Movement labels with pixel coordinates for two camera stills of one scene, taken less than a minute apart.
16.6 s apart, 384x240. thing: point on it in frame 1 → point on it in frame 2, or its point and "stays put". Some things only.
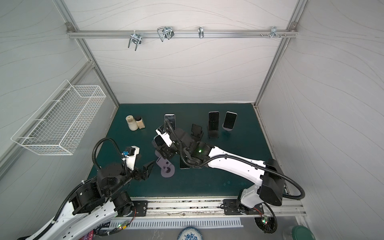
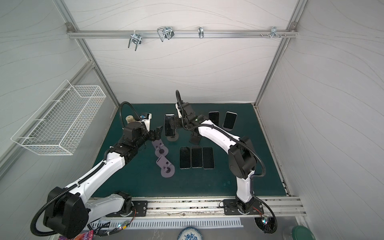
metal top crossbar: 167,33 stays put
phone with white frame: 230,120 stays put
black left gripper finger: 145,174 → 152,135
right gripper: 165,147 → 180,122
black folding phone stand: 197,132 stays put
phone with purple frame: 213,120 stays put
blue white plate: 190,233 stays put
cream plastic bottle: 132,122 stays put
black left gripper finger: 149,166 → 158,130
